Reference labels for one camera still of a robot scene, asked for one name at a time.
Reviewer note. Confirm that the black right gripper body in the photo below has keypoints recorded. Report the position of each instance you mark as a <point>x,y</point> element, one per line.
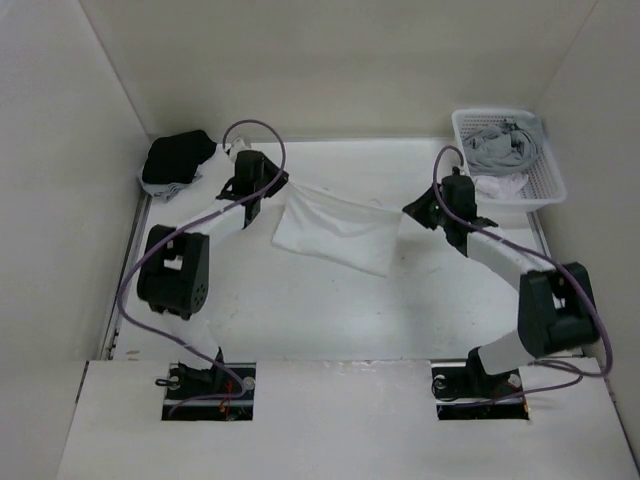
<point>429,212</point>

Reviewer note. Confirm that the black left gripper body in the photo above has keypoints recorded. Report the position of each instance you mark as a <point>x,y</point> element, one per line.
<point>267,178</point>

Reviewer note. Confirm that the white tank top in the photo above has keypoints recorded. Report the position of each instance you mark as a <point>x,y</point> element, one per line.
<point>319,224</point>

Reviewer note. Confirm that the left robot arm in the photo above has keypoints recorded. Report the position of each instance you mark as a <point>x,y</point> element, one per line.
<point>173,274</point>

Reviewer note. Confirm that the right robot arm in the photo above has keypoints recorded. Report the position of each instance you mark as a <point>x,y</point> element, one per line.
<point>555,311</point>

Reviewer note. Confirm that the folded black tank top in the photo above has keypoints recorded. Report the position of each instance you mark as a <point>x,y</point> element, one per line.
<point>176,159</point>

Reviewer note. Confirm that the pale pink tank top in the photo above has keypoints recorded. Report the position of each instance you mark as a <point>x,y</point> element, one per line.
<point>501,187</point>

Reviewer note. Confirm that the folded grey tank top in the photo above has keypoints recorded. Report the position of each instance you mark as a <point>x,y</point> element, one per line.
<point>165,192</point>

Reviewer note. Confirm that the grey tank top in basket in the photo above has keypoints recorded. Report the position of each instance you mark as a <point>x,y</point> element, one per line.
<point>507,147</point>

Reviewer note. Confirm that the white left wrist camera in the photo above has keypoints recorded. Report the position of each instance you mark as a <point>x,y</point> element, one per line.
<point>238,145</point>

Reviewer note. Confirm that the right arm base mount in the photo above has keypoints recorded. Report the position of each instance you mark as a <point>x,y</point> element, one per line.
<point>464,391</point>

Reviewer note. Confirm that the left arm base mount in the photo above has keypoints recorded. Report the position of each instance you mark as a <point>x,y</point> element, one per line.
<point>208,394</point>

